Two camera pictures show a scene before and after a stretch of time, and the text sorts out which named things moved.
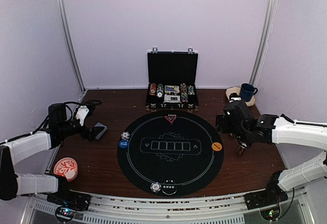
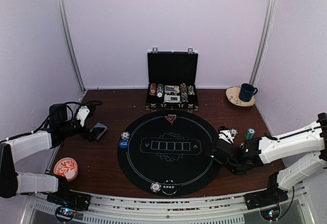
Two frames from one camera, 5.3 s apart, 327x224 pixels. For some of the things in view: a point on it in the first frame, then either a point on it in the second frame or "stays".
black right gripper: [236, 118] to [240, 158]
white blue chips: [156, 187] stays
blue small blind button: [124, 143] stays
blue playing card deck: [102, 132] stays
